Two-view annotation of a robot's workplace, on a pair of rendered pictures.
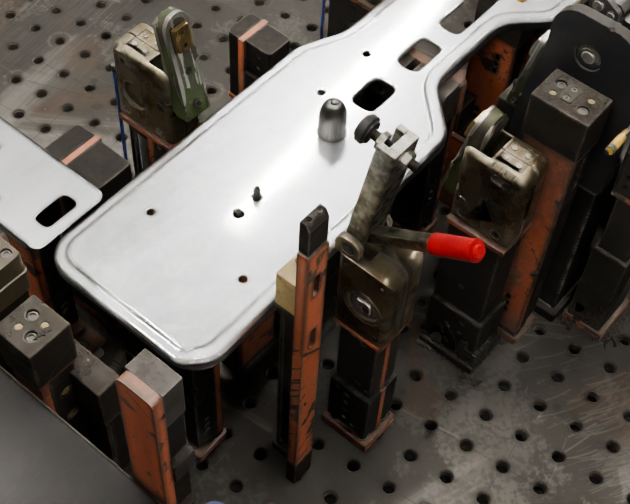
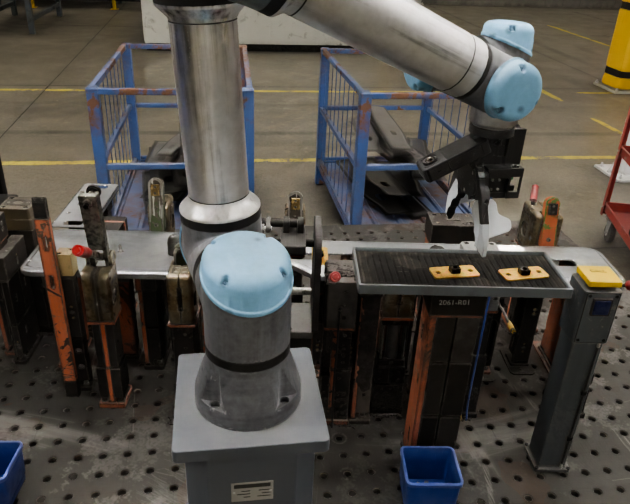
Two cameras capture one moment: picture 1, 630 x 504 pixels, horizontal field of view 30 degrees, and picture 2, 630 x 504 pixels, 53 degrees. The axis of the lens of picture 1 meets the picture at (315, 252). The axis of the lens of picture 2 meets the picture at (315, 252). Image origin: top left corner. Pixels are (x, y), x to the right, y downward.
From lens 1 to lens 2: 129 cm
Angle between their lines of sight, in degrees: 45
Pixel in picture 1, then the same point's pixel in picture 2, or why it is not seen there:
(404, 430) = (122, 414)
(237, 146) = (143, 239)
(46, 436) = not seen: outside the picture
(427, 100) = not seen: hidden behind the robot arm
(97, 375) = (0, 254)
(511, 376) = not seen: hidden behind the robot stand
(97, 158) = (113, 225)
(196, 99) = (155, 223)
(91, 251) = (59, 234)
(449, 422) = (139, 425)
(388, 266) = (91, 270)
